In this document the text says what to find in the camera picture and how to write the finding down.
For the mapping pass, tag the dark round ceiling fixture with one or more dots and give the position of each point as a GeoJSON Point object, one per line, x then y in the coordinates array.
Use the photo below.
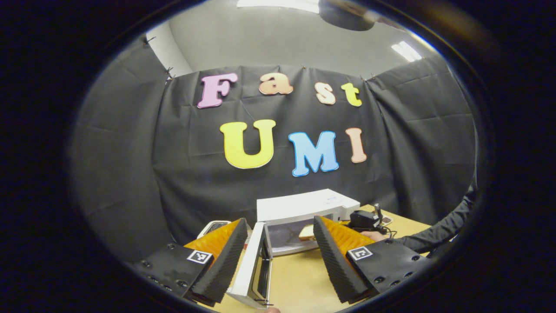
{"type": "Point", "coordinates": [345, 15]}

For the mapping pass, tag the sandwich with lettuce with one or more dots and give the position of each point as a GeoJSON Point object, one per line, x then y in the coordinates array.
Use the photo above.
{"type": "Point", "coordinates": [306, 233]}

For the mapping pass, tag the white microwave oven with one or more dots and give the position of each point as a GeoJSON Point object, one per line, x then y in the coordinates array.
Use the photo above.
{"type": "Point", "coordinates": [304, 202]}

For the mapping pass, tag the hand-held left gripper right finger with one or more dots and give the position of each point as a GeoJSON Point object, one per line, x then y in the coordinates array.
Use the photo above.
{"type": "Point", "coordinates": [336, 265]}

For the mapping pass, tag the black backdrop cloth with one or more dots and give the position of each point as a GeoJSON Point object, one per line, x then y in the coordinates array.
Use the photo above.
{"type": "Point", "coordinates": [130, 174]}

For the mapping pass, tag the ceiling light panel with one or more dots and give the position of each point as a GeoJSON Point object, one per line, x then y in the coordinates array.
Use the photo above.
{"type": "Point", "coordinates": [406, 51]}

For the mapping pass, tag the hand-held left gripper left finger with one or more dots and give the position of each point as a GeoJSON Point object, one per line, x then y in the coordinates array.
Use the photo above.
{"type": "Point", "coordinates": [226, 265]}

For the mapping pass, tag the white toaster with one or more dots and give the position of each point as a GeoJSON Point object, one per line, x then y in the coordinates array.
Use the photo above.
{"type": "Point", "coordinates": [213, 226]}

